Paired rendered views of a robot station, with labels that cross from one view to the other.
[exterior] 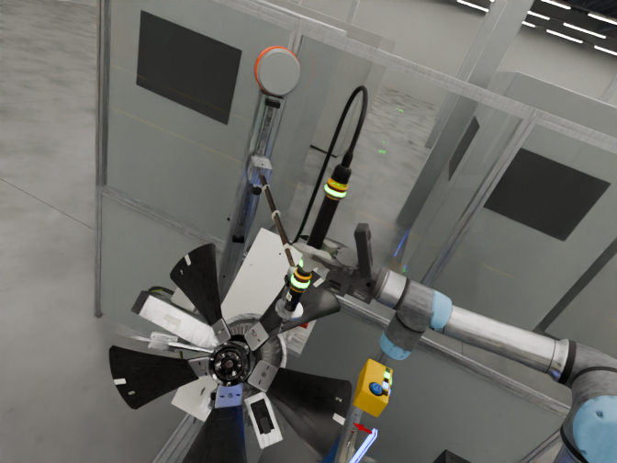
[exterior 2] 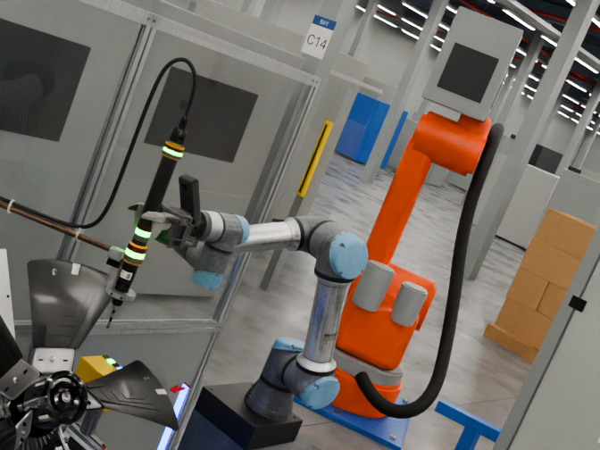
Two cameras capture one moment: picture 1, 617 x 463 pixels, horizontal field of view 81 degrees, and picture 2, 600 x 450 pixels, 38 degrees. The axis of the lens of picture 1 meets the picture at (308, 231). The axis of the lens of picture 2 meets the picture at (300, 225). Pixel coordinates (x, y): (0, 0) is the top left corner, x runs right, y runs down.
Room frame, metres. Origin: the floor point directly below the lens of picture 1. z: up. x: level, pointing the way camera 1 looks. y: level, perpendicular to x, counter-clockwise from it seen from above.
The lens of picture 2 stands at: (-0.44, 1.50, 2.09)
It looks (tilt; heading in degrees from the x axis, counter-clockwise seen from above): 10 degrees down; 297
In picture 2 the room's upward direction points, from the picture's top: 22 degrees clockwise
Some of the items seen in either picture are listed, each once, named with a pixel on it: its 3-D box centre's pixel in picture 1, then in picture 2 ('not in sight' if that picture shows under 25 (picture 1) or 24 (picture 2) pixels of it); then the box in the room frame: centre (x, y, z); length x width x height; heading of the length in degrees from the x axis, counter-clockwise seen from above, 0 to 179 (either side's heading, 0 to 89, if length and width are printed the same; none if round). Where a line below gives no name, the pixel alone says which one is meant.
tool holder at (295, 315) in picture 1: (293, 293); (122, 273); (0.70, -0.02, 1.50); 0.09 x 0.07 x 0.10; 26
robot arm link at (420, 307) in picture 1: (421, 304); (226, 229); (0.65, -0.29, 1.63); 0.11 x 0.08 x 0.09; 81
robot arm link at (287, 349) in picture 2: not in sight; (288, 361); (0.57, -0.78, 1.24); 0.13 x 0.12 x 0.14; 156
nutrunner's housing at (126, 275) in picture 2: (313, 246); (150, 212); (0.69, -0.02, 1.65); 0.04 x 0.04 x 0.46
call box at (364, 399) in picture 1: (372, 388); (104, 384); (0.93, -0.42, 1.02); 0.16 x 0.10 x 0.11; 171
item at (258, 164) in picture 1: (259, 170); not in sight; (1.25, 0.25, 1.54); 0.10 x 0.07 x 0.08; 26
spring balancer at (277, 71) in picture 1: (277, 71); not in sight; (1.33, 0.30, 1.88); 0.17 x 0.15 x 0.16; 81
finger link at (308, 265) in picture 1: (308, 260); (155, 226); (0.66, -0.02, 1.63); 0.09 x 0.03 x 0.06; 92
